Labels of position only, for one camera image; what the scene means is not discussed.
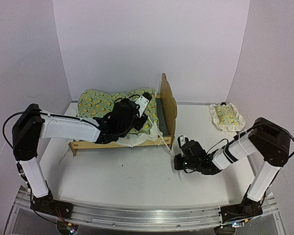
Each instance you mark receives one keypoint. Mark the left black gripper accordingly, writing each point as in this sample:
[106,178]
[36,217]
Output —
[141,119]

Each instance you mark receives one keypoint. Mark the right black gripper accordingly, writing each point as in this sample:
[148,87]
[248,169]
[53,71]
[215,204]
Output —
[179,161]

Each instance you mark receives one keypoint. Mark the wooden pet bed frame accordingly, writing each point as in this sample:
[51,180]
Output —
[168,110]

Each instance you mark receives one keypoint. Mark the lemon print ruffled mattress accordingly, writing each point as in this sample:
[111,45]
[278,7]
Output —
[96,104]

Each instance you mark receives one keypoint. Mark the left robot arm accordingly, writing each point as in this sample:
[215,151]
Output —
[34,124]

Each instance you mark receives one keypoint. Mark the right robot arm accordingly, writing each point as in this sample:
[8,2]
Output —
[274,143]

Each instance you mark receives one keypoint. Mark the grey bed mat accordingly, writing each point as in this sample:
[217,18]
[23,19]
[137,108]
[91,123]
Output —
[160,114]

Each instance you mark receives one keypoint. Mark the small lemon print pillow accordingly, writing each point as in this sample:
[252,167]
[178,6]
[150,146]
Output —
[226,117]

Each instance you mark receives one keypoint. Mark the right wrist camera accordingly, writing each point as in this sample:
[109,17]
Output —
[182,140]

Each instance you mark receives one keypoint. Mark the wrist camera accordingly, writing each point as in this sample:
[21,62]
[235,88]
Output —
[182,140]
[143,102]

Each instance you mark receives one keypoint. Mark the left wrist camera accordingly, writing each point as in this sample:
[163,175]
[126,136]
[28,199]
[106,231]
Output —
[143,102]

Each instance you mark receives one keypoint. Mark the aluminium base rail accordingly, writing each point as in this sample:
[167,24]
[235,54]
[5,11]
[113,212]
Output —
[150,220]

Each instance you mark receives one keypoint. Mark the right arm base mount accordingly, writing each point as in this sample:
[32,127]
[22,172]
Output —
[247,209]

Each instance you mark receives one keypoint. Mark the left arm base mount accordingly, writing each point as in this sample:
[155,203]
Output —
[50,206]

